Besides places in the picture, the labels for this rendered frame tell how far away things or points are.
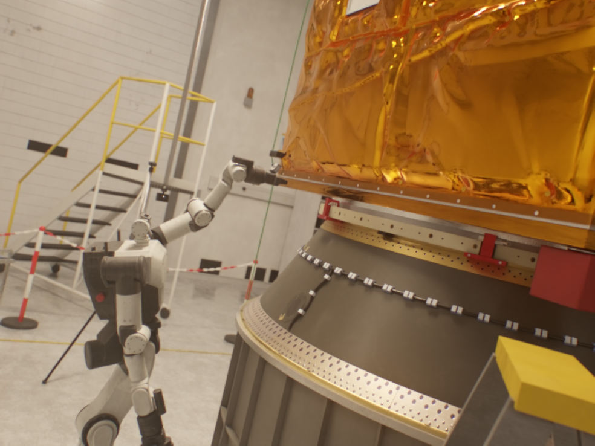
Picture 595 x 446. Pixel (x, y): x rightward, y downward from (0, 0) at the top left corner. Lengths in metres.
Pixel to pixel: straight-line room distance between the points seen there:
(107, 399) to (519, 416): 1.92
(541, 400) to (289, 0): 9.82
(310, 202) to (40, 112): 4.16
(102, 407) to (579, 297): 1.86
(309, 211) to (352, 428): 7.88
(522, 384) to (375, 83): 1.67
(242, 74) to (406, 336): 8.42
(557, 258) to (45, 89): 8.28
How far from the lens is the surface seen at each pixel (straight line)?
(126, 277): 2.32
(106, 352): 2.58
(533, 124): 1.73
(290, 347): 2.11
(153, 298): 2.50
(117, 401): 2.69
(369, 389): 1.88
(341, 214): 2.31
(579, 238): 1.61
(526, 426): 1.06
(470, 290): 1.96
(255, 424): 2.28
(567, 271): 1.66
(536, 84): 1.77
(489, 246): 1.94
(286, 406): 2.11
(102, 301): 2.53
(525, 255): 1.95
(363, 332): 1.98
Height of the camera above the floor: 1.72
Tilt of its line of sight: 2 degrees down
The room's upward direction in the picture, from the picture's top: 13 degrees clockwise
